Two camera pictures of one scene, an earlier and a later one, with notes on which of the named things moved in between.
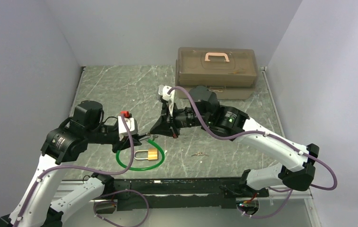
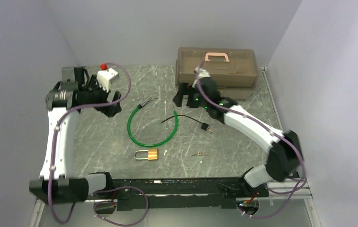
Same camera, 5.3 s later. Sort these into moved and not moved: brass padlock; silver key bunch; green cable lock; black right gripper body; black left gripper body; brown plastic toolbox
Moved: black right gripper body; black left gripper body; green cable lock
Not moved: silver key bunch; brass padlock; brown plastic toolbox
